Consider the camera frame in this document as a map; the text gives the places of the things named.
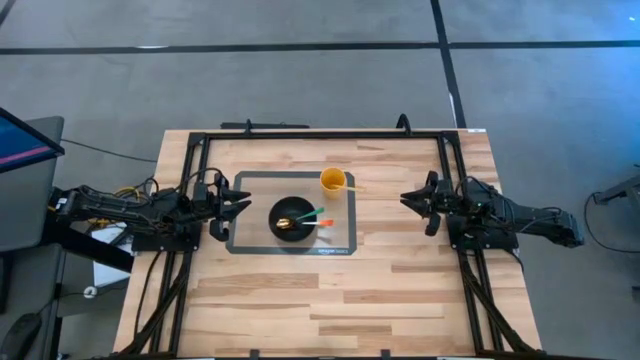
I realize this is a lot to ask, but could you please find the black bar behind table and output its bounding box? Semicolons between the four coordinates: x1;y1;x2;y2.
220;121;311;131

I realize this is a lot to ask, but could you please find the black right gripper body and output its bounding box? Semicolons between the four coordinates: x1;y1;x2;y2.
424;170;467;238

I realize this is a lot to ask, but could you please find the black cable under table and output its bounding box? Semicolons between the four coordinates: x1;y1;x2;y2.
133;249;164;337

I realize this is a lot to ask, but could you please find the yellow cable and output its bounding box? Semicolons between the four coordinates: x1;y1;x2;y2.
47;185;147;226

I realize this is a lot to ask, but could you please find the black floor cable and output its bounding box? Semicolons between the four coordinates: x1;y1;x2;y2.
61;138;159;164
582;191;640;254

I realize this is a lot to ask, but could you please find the white paper sheet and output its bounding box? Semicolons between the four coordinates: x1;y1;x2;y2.
92;222;134;289

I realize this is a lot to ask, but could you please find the gold spoon with green handle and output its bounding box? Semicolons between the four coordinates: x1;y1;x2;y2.
275;206;326;231

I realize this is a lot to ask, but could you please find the black metal table frame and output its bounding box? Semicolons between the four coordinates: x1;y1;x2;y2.
117;128;539;360

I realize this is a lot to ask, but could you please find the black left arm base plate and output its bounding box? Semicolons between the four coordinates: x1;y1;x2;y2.
130;222;202;253

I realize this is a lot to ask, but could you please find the black bowl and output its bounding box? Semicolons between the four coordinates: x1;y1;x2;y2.
267;195;318;244

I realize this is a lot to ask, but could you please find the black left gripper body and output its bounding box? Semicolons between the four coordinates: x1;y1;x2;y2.
192;172;231;243

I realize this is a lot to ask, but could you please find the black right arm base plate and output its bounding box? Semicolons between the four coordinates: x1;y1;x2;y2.
446;212;521;252

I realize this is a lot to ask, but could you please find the grey stand leg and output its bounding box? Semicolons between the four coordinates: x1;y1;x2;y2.
593;164;640;206

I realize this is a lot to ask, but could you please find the translucent mat with dark border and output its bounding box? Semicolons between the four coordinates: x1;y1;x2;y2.
225;170;358;256

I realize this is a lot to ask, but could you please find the yellow cup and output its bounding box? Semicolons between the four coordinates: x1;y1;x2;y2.
319;166;348;201

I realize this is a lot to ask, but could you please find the computer monitor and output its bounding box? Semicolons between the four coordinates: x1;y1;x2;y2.
0;106;66;174

